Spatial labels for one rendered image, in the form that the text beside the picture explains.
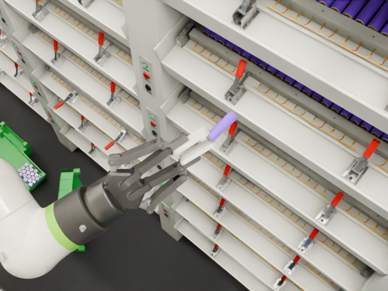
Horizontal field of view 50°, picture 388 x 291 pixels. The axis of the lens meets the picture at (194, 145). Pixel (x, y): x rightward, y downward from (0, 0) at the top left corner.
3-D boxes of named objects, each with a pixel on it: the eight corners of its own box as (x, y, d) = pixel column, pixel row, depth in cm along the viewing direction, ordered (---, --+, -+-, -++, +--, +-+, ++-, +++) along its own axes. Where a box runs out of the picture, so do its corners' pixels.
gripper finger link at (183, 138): (164, 153, 73) (154, 140, 72) (188, 137, 73) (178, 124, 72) (164, 156, 72) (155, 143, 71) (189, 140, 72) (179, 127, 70)
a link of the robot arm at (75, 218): (83, 258, 72) (48, 221, 68) (88, 221, 83) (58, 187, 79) (112, 240, 71) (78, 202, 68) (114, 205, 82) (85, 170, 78)
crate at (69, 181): (66, 252, 181) (85, 251, 181) (53, 236, 164) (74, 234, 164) (72, 190, 197) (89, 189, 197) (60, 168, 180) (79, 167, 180)
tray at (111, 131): (155, 172, 146) (146, 165, 137) (44, 85, 167) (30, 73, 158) (191, 128, 149) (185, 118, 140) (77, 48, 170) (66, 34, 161)
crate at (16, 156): (47, 178, 200) (46, 174, 193) (11, 207, 192) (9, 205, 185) (2, 133, 200) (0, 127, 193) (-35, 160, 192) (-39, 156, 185)
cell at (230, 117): (238, 120, 74) (213, 144, 72) (230, 116, 75) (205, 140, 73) (236, 114, 73) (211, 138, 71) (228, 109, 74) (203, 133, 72)
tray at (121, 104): (150, 142, 129) (135, 126, 117) (28, 49, 150) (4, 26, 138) (191, 93, 132) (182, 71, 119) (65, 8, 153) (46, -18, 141)
